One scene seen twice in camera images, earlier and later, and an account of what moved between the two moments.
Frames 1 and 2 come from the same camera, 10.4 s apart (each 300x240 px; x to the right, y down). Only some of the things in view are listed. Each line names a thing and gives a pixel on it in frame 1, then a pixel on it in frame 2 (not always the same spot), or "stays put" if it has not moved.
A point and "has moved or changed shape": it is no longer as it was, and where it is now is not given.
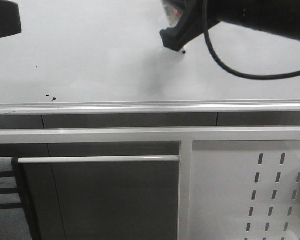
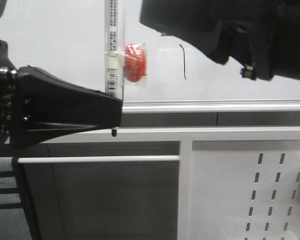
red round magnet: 173,14 has moved or changed shape
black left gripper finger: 5,20 -> 29,106
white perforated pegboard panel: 250,190 stays put
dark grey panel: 126,200 stays put
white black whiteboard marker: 183,50 -> 114,48
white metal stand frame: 184,136 stays put
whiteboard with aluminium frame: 107,57 stays put
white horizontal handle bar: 99,159 stays put
